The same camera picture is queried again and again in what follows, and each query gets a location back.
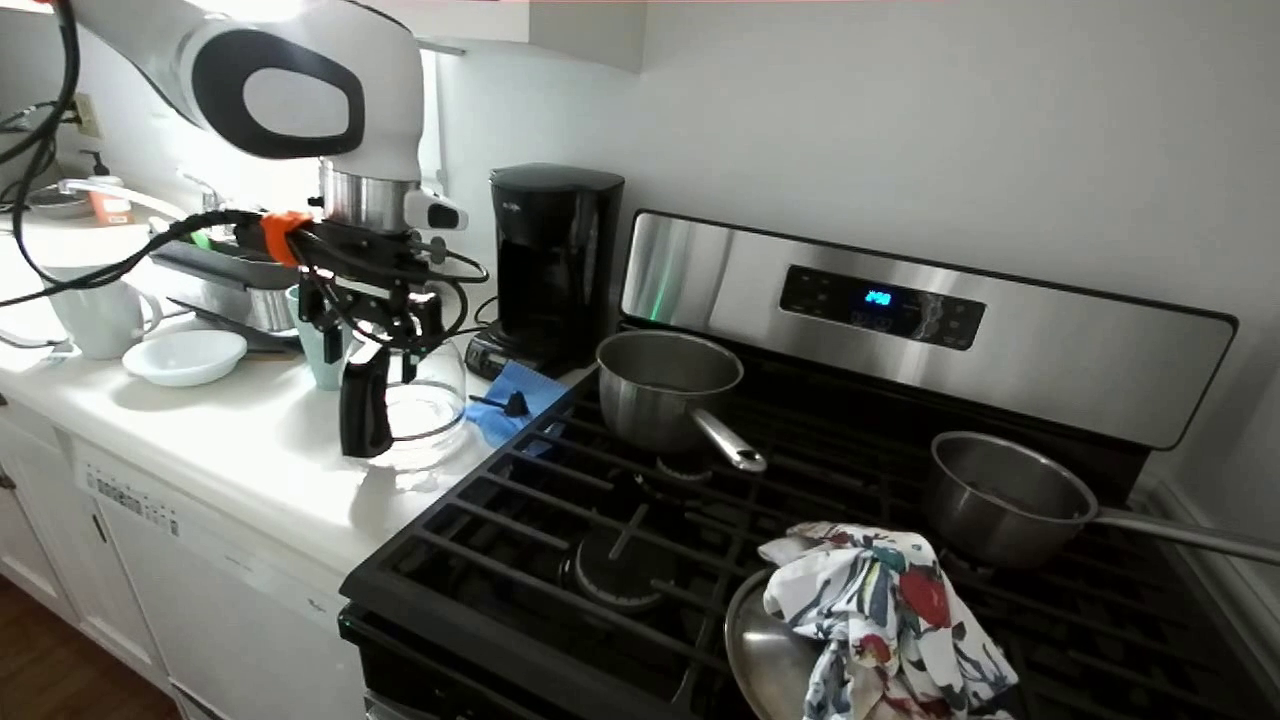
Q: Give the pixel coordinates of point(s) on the stainless steel gas stove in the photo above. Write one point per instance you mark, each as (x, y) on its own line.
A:
(801, 454)

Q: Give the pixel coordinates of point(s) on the black utensil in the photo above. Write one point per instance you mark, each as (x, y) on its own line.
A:
(504, 403)

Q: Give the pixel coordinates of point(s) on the steel frying pan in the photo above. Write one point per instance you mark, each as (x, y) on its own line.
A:
(761, 661)

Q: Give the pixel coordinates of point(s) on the blue dish cloth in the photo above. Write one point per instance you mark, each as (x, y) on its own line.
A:
(525, 386)

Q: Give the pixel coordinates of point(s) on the small soap bottle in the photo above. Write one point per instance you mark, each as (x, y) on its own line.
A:
(110, 201)

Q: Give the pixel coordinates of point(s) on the floral kitchen towel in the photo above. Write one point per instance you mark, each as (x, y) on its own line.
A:
(881, 627)

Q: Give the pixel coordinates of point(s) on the teal plastic cup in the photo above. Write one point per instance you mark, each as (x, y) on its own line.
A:
(323, 360)

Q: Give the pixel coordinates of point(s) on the white dishwasher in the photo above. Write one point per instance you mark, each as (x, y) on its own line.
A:
(224, 585)

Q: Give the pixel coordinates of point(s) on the metal dish rack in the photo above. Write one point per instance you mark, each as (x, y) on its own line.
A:
(233, 285)

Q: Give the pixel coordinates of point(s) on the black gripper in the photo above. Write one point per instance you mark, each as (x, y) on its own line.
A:
(382, 265)

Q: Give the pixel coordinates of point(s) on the white black Franka robot arm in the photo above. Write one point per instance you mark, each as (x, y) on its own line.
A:
(284, 100)

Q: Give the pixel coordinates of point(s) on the white wall cabinet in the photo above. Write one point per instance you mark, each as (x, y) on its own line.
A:
(534, 27)

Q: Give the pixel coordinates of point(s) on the black coffee maker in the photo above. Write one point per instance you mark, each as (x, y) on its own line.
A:
(554, 265)

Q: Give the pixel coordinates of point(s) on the white mug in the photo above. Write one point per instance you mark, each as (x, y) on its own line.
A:
(99, 322)

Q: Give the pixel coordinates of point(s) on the white bowl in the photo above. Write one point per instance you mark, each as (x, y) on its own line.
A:
(187, 359)

